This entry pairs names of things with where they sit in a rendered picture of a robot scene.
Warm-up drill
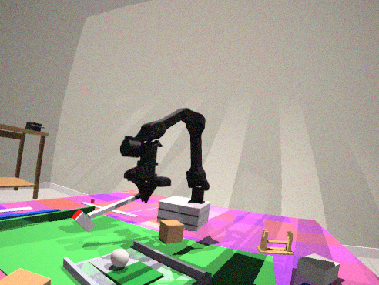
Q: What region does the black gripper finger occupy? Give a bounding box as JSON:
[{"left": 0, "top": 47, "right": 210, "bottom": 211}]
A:
[
  {"left": 143, "top": 184, "right": 157, "bottom": 203},
  {"left": 133, "top": 182, "right": 146, "bottom": 202}
]

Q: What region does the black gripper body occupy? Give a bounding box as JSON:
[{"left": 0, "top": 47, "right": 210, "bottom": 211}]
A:
[{"left": 137, "top": 158, "right": 171, "bottom": 187}]

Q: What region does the white golf ball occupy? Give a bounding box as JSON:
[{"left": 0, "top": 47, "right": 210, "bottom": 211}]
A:
[{"left": 110, "top": 248, "right": 129, "bottom": 267}]

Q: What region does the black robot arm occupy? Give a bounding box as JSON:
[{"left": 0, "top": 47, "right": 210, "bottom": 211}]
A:
[{"left": 120, "top": 108, "right": 210, "bottom": 204}]

